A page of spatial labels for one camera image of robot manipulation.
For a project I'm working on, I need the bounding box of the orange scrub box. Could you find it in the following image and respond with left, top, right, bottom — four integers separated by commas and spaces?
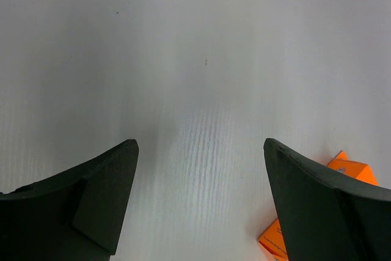
258, 151, 378, 260

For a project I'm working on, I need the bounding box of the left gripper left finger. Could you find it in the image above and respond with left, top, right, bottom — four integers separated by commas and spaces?
1, 139, 139, 260

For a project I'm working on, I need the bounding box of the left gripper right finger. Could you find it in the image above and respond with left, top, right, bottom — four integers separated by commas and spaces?
263, 138, 390, 261

